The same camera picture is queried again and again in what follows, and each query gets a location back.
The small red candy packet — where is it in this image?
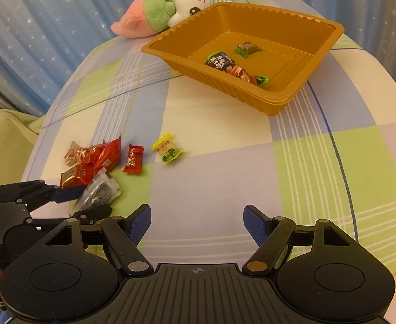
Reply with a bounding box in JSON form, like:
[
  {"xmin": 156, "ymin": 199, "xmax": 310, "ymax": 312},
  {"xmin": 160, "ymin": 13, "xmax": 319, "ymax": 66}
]
[{"xmin": 122, "ymin": 144, "xmax": 145, "ymax": 175}]

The checked bed sheet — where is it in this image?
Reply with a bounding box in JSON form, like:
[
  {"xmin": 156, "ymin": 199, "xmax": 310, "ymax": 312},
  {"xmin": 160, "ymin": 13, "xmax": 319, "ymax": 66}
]
[{"xmin": 21, "ymin": 0, "xmax": 396, "ymax": 277}]

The orange candy with green ends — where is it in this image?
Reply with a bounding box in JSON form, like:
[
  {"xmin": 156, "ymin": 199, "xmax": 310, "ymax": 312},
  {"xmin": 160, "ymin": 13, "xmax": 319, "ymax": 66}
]
[{"xmin": 225, "ymin": 65, "xmax": 269, "ymax": 87}]

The red gold-print snack packet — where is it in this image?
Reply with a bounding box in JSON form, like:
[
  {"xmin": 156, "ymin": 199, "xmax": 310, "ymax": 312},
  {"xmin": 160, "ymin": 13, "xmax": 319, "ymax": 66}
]
[{"xmin": 60, "ymin": 164, "xmax": 95, "ymax": 190}]

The green wrapped brown candy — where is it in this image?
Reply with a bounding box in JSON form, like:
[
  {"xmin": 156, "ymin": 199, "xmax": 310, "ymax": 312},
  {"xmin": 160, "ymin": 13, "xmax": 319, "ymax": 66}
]
[{"xmin": 234, "ymin": 41, "xmax": 262, "ymax": 57}]

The bronze twisted candy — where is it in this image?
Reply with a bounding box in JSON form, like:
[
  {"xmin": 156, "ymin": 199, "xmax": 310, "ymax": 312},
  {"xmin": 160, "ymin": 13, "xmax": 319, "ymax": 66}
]
[{"xmin": 64, "ymin": 141, "xmax": 90, "ymax": 167}]

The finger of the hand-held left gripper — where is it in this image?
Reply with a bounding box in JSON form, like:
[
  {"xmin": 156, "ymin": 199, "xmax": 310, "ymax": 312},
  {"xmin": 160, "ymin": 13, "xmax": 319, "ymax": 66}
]
[
  {"xmin": 32, "ymin": 204, "xmax": 113, "ymax": 226},
  {"xmin": 0, "ymin": 180, "xmax": 88, "ymax": 211}
]

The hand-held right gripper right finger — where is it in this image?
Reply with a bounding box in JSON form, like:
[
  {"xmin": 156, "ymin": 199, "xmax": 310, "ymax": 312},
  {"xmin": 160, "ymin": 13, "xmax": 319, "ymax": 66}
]
[{"xmin": 242, "ymin": 204, "xmax": 354, "ymax": 275}]

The blue star curtain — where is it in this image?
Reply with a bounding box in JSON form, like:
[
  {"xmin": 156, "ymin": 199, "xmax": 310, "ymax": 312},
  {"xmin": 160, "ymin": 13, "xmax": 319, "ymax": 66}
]
[{"xmin": 0, "ymin": 0, "xmax": 396, "ymax": 119}]

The large red snack packet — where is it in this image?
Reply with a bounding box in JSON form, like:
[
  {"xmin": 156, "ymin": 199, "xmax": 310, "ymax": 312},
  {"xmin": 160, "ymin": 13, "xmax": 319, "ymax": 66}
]
[{"xmin": 93, "ymin": 134, "xmax": 122, "ymax": 171}]

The pale yellow cloth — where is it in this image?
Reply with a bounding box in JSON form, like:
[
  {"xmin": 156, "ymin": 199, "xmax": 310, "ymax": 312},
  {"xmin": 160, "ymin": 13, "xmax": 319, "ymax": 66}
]
[{"xmin": 0, "ymin": 109, "xmax": 41, "ymax": 198}]

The yellow candy packet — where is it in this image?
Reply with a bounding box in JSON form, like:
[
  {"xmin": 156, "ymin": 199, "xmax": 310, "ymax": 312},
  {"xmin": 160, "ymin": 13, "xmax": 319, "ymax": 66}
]
[{"xmin": 151, "ymin": 132, "xmax": 185, "ymax": 166}]

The silver black snack packet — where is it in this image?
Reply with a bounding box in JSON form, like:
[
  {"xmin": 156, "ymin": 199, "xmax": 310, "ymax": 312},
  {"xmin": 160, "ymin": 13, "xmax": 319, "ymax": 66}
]
[{"xmin": 70, "ymin": 170, "xmax": 121, "ymax": 217}]

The brown plastic tray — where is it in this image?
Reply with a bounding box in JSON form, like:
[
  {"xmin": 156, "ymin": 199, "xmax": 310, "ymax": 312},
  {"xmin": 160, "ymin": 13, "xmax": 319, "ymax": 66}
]
[{"xmin": 141, "ymin": 2, "xmax": 345, "ymax": 117}]

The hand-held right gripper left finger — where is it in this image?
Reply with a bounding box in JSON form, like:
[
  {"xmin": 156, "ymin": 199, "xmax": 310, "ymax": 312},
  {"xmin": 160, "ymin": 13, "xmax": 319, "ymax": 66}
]
[{"xmin": 43, "ymin": 204, "xmax": 154, "ymax": 275}]

